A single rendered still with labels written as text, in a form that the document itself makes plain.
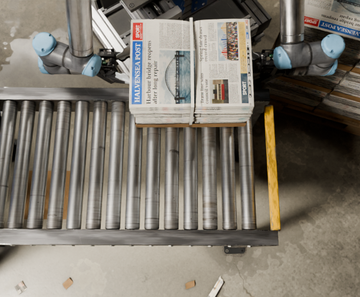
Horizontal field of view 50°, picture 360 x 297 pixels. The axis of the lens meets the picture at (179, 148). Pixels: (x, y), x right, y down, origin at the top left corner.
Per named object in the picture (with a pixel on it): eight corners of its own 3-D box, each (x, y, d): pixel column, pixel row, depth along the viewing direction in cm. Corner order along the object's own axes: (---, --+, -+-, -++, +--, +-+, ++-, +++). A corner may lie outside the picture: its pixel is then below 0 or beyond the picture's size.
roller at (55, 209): (73, 102, 142) (70, 97, 137) (63, 233, 130) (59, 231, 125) (60, 102, 142) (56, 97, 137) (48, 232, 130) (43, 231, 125)
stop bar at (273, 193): (273, 106, 137) (274, 104, 135) (280, 231, 125) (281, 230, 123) (263, 106, 137) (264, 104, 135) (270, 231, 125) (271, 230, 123)
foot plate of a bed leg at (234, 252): (246, 229, 204) (246, 228, 203) (247, 257, 200) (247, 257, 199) (221, 228, 204) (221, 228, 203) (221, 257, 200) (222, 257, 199)
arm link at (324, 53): (316, 56, 122) (305, 72, 133) (350, 51, 122) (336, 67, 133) (310, 35, 124) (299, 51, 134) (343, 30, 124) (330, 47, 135)
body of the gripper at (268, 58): (260, 48, 134) (294, 48, 134) (255, 59, 143) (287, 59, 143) (261, 68, 132) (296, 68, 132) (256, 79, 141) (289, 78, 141)
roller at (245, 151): (249, 104, 142) (251, 98, 137) (255, 233, 130) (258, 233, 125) (235, 104, 142) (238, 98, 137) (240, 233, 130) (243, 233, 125)
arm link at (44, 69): (35, 67, 132) (43, 78, 141) (66, 68, 132) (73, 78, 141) (38, 46, 134) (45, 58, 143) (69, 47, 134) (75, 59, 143)
